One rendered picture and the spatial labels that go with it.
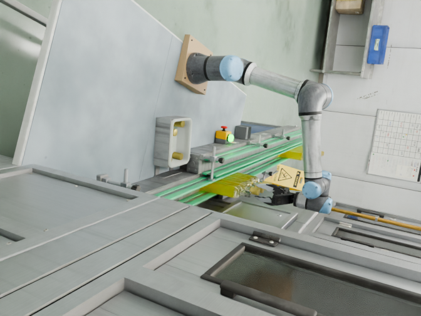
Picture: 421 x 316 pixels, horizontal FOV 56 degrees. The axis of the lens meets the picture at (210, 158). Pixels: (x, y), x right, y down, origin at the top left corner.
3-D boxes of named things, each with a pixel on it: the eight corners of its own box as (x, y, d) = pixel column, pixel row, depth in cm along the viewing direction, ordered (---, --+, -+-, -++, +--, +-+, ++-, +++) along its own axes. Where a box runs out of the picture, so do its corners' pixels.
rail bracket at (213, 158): (197, 178, 194) (220, 183, 188) (200, 144, 190) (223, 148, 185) (200, 177, 196) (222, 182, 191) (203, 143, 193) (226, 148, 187)
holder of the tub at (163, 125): (152, 176, 183) (166, 179, 180) (156, 117, 178) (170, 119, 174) (173, 170, 198) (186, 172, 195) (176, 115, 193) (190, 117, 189)
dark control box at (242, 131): (233, 137, 257) (245, 139, 253) (235, 125, 256) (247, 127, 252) (239, 136, 264) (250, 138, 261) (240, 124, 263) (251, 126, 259)
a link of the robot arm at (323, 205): (334, 195, 183) (331, 212, 184) (310, 190, 188) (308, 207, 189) (331, 199, 176) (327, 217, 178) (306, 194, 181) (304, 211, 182)
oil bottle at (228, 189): (200, 190, 199) (238, 199, 190) (200, 179, 198) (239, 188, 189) (205, 187, 204) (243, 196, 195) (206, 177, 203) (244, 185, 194)
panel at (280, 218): (136, 264, 144) (220, 294, 128) (136, 256, 143) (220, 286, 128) (238, 203, 222) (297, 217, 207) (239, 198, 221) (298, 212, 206)
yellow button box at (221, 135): (213, 142, 233) (225, 144, 230) (215, 129, 232) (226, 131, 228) (219, 140, 239) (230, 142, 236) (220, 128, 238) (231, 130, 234)
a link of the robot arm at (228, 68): (205, 54, 181) (232, 53, 174) (220, 56, 192) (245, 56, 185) (205, 81, 183) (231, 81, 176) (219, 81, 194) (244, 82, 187)
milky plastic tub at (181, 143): (153, 165, 182) (169, 168, 178) (156, 116, 177) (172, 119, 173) (174, 160, 197) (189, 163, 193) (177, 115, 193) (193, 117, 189)
